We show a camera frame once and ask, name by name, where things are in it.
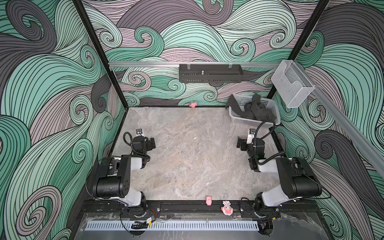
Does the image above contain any dark grey striped shirt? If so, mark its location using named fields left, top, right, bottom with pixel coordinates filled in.
left=225, top=94, right=276, bottom=122

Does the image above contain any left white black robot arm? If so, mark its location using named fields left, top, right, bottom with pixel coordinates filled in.
left=90, top=130, right=156, bottom=212

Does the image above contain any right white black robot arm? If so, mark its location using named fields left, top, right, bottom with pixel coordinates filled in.
left=237, top=137, right=323, bottom=211

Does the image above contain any white plastic mesh basket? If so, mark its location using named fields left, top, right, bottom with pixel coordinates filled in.
left=229, top=94, right=281, bottom=127

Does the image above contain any small pink pig toy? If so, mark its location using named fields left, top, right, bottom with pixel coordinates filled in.
left=189, top=102, right=198, bottom=108

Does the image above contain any small pink front toy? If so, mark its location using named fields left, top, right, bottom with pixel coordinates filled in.
left=206, top=196, right=212, bottom=206

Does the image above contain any pink white doll figure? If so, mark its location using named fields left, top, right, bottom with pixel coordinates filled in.
left=221, top=201, right=234, bottom=216

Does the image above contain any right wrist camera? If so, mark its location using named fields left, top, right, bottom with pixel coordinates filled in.
left=247, top=129, right=256, bottom=144

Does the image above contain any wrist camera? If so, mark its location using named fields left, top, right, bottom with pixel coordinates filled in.
left=247, top=129, right=256, bottom=144
left=136, top=129, right=143, bottom=136

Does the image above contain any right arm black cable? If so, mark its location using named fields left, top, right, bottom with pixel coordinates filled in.
left=253, top=119, right=286, bottom=166

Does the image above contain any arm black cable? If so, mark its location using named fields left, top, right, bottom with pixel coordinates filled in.
left=253, top=119, right=286, bottom=166
left=122, top=131, right=151, bottom=160

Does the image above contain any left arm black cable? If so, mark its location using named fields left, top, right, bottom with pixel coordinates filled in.
left=122, top=131, right=151, bottom=160

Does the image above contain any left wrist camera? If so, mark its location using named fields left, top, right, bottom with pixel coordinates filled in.
left=136, top=129, right=143, bottom=136

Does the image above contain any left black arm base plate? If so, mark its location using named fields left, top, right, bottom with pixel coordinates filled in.
left=120, top=201, right=161, bottom=220

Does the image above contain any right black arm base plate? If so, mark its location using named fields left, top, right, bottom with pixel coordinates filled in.
left=239, top=200, right=281, bottom=220

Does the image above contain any clear plastic wall holder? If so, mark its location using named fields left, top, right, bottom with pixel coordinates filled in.
left=271, top=60, right=315, bottom=109

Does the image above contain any aluminium rear rail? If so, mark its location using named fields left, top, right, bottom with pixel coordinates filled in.
left=108, top=61, right=280, bottom=69

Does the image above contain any aluminium rail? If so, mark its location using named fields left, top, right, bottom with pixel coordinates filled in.
left=299, top=65, right=384, bottom=173
left=108, top=61, right=280, bottom=69

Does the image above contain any black perforated wall shelf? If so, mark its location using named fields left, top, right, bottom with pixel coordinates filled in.
left=179, top=65, right=244, bottom=85

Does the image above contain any white slotted cable duct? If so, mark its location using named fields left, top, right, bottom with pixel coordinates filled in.
left=85, top=220, right=259, bottom=232

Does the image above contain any aluminium right rail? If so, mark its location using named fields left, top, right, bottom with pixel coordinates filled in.
left=299, top=65, right=384, bottom=173

